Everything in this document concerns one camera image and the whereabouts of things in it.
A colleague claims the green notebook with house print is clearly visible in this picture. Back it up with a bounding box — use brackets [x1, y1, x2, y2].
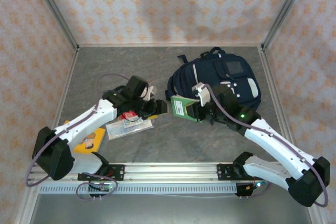
[170, 95, 203, 124]

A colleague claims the red packet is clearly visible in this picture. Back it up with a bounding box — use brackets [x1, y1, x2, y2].
[118, 111, 139, 123]

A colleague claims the clear plastic stationery pouch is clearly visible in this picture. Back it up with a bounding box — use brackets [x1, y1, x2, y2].
[106, 118, 154, 141]

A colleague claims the navy blue backpack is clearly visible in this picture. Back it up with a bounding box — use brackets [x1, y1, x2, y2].
[165, 47, 262, 120]

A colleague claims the yellow book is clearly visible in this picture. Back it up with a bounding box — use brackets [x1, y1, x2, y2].
[64, 120, 107, 154]

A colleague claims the small black controller board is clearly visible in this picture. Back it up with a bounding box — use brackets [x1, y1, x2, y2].
[88, 183, 117, 199]
[235, 180, 270, 198]

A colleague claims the grey metal panel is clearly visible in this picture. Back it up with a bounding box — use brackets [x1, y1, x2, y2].
[30, 194, 313, 224]

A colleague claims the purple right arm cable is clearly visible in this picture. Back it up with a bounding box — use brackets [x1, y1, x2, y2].
[204, 83, 329, 208]

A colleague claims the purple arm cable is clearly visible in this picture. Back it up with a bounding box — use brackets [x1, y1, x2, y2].
[25, 73, 132, 201]
[204, 83, 329, 208]

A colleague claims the aluminium back rail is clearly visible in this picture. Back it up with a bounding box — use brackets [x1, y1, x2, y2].
[77, 43, 264, 49]

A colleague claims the aluminium front rail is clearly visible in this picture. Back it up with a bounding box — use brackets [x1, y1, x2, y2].
[27, 162, 288, 184]

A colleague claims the aluminium side rail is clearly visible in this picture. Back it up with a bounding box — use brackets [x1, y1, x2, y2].
[41, 48, 79, 162]
[258, 47, 300, 162]

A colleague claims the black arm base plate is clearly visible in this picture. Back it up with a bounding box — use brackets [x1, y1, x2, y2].
[77, 164, 125, 182]
[217, 163, 264, 182]

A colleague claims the white slotted cable duct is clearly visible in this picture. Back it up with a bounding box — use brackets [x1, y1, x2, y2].
[39, 184, 238, 195]

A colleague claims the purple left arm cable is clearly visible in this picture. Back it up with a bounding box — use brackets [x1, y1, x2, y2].
[25, 73, 132, 201]

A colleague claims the aluminium frame post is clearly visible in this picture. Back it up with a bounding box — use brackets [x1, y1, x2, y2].
[28, 0, 80, 51]
[261, 0, 313, 51]

